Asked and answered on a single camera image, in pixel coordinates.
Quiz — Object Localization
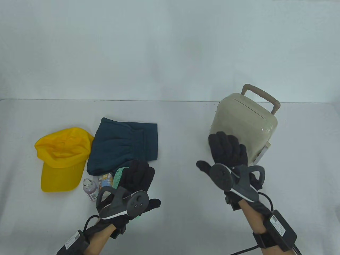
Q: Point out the person's left hand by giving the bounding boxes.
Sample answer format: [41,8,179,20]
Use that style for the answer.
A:
[89,159,162,235]

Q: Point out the person's right hand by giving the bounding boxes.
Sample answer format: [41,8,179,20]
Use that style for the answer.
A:
[196,131,271,221]

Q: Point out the beige hard-shell suitcase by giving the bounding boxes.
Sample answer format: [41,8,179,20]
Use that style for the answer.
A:
[209,84,281,165]

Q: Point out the small purple bottle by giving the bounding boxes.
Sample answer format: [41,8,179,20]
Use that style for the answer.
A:
[83,178,99,202]

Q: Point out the person's right forearm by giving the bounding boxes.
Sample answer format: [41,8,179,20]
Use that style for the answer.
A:
[238,199,282,255]

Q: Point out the grey right hand controller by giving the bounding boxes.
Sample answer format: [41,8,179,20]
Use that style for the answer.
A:
[209,163,265,203]

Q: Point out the grey hand controller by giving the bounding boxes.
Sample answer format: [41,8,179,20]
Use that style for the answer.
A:
[209,163,265,203]
[96,186,150,220]

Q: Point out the grey left hand controller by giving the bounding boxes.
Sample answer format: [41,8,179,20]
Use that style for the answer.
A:
[96,186,150,220]

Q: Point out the folded dark teal shorts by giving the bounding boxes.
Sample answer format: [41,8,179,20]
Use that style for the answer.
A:
[87,117,158,176]

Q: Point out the yellow cap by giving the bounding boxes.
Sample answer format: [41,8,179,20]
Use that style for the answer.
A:
[35,127,94,192]

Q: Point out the black left wrist box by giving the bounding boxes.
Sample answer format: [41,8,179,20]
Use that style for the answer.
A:
[56,230,91,255]

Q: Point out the black wrist box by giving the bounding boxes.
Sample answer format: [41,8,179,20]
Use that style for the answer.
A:
[56,230,91,255]
[263,210,297,252]

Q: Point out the black right wrist box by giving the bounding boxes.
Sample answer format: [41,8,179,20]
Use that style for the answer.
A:
[263,210,297,252]

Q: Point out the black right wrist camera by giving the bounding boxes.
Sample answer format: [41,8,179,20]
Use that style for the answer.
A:
[224,191,242,211]

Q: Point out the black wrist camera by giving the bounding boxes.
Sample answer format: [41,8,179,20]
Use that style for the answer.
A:
[112,220,130,239]
[224,191,242,211]

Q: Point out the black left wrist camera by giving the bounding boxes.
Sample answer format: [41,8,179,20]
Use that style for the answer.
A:
[112,220,130,239]

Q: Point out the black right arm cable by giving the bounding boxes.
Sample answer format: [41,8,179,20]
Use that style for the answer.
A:
[228,192,274,255]

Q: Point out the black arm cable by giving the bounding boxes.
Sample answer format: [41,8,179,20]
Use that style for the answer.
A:
[84,215,100,231]
[228,192,274,255]

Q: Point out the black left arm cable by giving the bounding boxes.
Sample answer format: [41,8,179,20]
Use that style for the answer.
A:
[84,215,100,231]

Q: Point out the black right wrist strap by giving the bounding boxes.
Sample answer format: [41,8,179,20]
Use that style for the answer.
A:
[252,232,269,249]

